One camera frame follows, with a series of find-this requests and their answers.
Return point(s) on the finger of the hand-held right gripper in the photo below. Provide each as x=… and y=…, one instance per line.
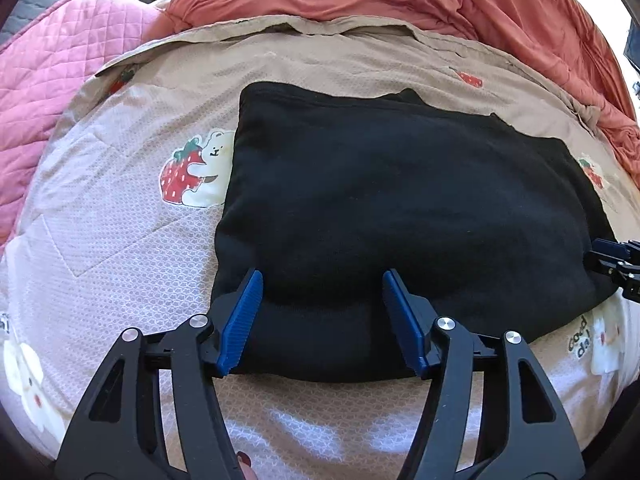
x=607, y=247
x=612, y=270

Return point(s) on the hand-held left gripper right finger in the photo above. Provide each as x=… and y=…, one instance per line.
x=405, y=320

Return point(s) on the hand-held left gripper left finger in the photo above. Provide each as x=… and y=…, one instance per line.
x=242, y=320

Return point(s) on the black long-sleeve sweater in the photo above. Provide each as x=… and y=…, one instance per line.
x=375, y=185

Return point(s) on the person's left hand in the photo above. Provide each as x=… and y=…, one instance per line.
x=246, y=466

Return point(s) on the strawberry bear printed blanket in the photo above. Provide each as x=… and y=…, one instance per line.
x=125, y=260

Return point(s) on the dark monitor screen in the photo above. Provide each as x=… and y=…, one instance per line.
x=631, y=47

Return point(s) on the pink quilted blanket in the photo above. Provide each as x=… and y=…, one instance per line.
x=60, y=60

